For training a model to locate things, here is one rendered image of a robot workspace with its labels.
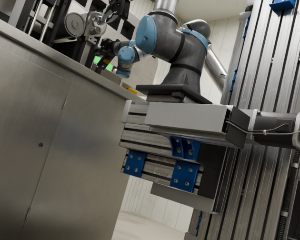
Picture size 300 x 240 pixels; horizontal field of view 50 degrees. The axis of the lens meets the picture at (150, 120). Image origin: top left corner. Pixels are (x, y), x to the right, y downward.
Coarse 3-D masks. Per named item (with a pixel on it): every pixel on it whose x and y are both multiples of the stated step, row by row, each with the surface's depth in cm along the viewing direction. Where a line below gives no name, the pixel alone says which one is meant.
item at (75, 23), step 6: (72, 12) 168; (66, 18) 166; (72, 18) 169; (78, 18) 171; (66, 24) 166; (72, 24) 168; (78, 24) 171; (84, 24) 174; (72, 30) 169; (78, 30) 172
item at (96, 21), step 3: (93, 18) 176; (96, 18) 177; (99, 18) 178; (93, 21) 176; (96, 21) 177; (99, 21) 179; (93, 24) 176; (96, 24) 177; (99, 24) 179; (102, 24) 180; (102, 27) 181
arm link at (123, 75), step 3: (117, 66) 161; (132, 66) 158; (117, 69) 159; (120, 69) 157; (123, 69) 155; (126, 69) 155; (129, 69) 156; (117, 72) 159; (120, 72) 158; (123, 72) 158; (126, 72) 158; (129, 72) 159; (117, 75) 162; (120, 75) 160; (123, 75) 158; (126, 75) 158; (129, 75) 160; (126, 78) 162
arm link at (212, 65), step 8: (208, 40) 164; (208, 48) 163; (208, 56) 163; (216, 56) 165; (208, 64) 164; (216, 64) 163; (208, 72) 166; (216, 72) 163; (224, 72) 163; (216, 80) 164; (224, 80) 162
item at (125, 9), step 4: (124, 0) 170; (128, 0) 172; (124, 4) 169; (128, 4) 172; (120, 8) 170; (124, 8) 169; (128, 8) 172; (120, 12) 169; (124, 12) 169; (128, 12) 171; (120, 16) 169; (124, 16) 169
